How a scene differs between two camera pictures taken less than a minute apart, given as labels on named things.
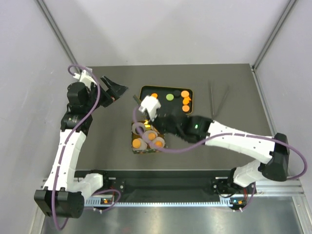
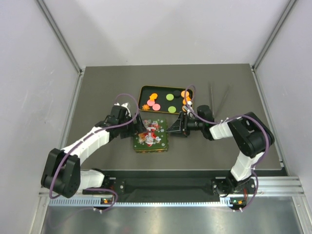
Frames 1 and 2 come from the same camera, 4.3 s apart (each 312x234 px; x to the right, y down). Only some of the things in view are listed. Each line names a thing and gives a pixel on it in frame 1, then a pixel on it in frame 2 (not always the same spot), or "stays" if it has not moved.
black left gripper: [115, 91] to [136, 128]
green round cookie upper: [169, 97] stays
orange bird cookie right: [186, 100] stays
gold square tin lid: [137, 99] to [155, 140]
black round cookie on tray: [177, 93] stays
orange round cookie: [185, 93] stays
